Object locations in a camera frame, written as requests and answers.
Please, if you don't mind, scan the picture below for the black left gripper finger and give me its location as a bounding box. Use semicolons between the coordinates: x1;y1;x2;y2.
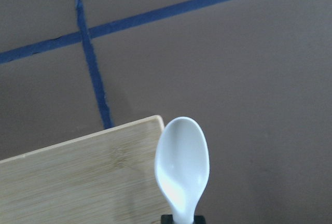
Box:
160;215;205;224

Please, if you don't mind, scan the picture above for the white plastic spoon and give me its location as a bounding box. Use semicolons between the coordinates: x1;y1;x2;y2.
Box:
155;117;210;223

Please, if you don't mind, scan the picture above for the wooden cutting board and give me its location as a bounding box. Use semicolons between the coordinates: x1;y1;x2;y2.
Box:
1;115;170;223

